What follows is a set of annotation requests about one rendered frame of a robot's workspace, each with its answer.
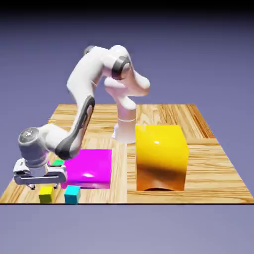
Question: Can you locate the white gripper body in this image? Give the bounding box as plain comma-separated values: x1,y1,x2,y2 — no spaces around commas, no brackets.
13,164,68,186

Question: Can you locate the small yellow cube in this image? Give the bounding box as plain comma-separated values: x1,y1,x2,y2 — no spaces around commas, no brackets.
38,186,55,204

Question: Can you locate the small cyan cube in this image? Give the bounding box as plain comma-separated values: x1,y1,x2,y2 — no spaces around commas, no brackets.
63,185,81,205

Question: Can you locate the large magenta box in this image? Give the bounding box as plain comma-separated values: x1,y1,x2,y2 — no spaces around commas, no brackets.
60,148,113,190

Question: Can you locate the large yellow box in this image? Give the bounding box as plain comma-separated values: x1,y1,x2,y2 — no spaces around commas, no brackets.
135,124,190,192

